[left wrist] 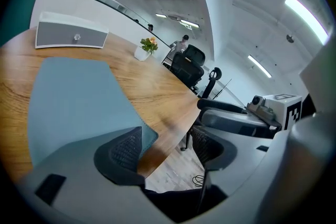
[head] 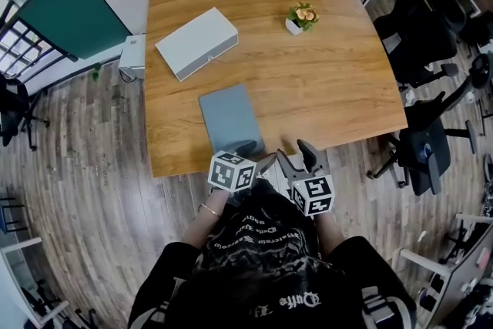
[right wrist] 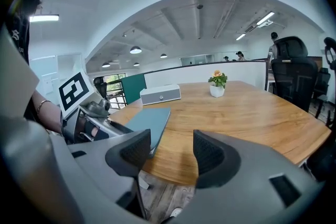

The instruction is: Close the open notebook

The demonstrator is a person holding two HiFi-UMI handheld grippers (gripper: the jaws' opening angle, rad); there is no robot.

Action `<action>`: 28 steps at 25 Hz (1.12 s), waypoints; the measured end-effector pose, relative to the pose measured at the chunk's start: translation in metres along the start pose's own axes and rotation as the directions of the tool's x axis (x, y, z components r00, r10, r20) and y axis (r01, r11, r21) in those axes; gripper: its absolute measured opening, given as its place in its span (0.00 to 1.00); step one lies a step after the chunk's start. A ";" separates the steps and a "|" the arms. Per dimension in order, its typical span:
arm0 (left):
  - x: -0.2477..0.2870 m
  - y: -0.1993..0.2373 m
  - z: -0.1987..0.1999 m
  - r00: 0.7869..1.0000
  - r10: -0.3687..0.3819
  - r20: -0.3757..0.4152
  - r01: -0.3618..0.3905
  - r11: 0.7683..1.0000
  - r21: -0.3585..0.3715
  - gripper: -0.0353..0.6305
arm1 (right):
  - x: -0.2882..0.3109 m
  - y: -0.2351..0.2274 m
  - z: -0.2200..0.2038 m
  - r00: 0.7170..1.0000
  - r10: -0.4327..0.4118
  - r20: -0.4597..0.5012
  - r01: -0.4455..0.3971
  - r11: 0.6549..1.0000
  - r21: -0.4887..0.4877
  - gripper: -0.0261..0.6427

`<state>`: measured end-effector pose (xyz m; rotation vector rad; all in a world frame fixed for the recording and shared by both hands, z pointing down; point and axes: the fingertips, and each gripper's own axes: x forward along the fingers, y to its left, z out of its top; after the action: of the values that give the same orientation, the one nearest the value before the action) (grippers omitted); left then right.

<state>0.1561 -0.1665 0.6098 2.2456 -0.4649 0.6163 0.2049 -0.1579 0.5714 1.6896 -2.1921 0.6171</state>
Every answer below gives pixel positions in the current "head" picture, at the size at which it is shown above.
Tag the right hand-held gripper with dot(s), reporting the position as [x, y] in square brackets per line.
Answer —
[314, 196]

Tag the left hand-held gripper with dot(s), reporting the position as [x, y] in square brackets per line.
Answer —
[231, 172]

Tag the grey notebook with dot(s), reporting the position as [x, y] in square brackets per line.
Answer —
[229, 113]

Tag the person's right forearm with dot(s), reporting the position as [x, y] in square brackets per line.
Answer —
[329, 233]

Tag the person's left forearm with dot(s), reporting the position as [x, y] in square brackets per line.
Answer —
[204, 221]

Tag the person's black printed shirt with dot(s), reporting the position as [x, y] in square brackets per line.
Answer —
[269, 273]

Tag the black office chair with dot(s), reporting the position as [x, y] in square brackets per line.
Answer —
[13, 108]
[418, 31]
[423, 150]

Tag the white rectangular box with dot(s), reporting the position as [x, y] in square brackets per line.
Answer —
[194, 42]

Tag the small potted orange flower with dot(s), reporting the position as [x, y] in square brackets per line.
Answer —
[302, 17]

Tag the small white cabinet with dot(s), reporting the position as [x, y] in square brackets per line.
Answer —
[131, 54]

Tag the white framed desk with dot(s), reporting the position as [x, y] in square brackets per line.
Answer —
[462, 273]

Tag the green board panel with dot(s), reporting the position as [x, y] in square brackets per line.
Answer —
[73, 19]

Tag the black framed window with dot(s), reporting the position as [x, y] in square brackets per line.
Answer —
[27, 46]

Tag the white framed table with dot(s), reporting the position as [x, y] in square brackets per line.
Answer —
[23, 273]

